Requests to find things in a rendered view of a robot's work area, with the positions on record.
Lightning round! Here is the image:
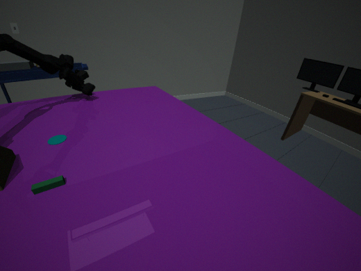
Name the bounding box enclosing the dark green rectangular post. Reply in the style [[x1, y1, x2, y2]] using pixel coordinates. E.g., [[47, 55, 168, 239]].
[[31, 175, 65, 195]]

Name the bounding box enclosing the teal circle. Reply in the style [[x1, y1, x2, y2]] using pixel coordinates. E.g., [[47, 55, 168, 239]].
[[48, 135, 67, 145]]

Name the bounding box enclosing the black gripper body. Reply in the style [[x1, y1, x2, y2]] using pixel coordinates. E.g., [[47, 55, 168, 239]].
[[65, 74, 95, 96]]

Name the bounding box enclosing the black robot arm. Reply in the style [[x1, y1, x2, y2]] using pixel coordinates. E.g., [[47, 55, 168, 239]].
[[0, 33, 89, 83]]

